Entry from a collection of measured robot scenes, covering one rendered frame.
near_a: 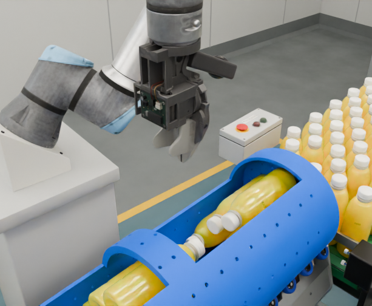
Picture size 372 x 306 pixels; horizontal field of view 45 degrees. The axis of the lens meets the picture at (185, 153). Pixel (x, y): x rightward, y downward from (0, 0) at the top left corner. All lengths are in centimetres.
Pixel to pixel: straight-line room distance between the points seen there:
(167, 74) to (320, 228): 55
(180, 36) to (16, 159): 61
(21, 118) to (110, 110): 21
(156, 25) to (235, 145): 84
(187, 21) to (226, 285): 46
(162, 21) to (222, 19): 422
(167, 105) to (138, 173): 249
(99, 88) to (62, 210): 31
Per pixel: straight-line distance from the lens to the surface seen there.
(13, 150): 109
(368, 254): 122
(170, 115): 63
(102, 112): 110
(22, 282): 124
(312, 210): 101
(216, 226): 103
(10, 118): 113
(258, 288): 91
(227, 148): 143
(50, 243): 120
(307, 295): 124
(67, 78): 110
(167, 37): 61
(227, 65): 71
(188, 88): 64
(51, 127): 113
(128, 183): 301
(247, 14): 508
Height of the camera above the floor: 182
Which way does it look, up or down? 34 degrees down
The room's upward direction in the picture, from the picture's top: straight up
